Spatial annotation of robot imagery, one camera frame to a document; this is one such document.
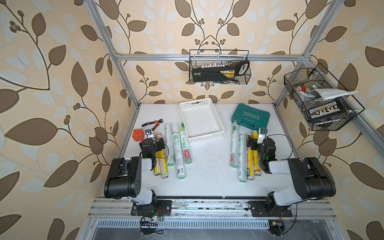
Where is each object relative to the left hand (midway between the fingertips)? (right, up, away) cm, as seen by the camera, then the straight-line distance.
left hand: (154, 138), depth 94 cm
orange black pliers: (-2, +10, +14) cm, 17 cm away
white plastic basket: (+30, +11, +14) cm, 35 cm away
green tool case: (+66, +13, +12) cm, 68 cm away
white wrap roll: (+55, -12, -6) cm, 56 cm away
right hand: (+66, +1, -1) cm, 66 cm away
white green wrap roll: (+51, -6, -1) cm, 52 cm away
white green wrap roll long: (+18, -15, -9) cm, 25 cm away
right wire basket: (+86, +32, -10) cm, 93 cm away
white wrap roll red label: (+21, -7, -3) cm, 23 cm away
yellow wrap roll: (+7, -12, -5) cm, 15 cm away
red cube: (-11, +2, +3) cm, 12 cm away
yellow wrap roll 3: (+63, -12, -6) cm, 64 cm away
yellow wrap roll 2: (+60, -11, -5) cm, 61 cm away
